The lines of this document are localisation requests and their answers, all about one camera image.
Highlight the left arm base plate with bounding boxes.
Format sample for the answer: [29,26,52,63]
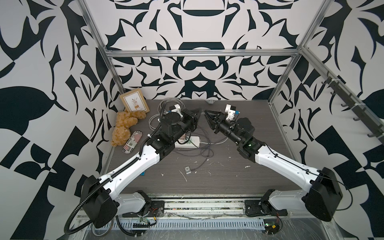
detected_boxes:
[146,201,165,218]

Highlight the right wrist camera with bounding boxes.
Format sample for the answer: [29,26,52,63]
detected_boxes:
[225,104,240,122]

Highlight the black wall hook rack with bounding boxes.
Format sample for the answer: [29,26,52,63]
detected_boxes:
[322,71,384,145]

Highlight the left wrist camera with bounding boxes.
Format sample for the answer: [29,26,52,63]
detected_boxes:
[169,104,183,117]

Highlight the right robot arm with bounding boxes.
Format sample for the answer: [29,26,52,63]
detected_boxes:
[205,110,343,222]

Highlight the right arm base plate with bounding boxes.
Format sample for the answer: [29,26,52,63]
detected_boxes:
[245,200,288,217]

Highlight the grey power strip cord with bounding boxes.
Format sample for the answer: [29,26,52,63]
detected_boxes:
[148,97,232,145]

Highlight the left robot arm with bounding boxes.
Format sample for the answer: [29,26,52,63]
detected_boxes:
[64,106,202,235]

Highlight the white power strip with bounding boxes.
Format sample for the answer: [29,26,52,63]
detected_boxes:
[175,136,200,149]

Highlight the tan teddy bear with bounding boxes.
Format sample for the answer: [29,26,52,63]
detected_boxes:
[111,111,147,147]

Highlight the dark usb cable yellow charger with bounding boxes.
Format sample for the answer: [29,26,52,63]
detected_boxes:
[175,144,214,172]

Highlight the framed plant picture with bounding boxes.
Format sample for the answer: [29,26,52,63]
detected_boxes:
[120,88,150,113]

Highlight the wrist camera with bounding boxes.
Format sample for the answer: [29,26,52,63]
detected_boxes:
[225,104,240,122]
[169,104,183,117]

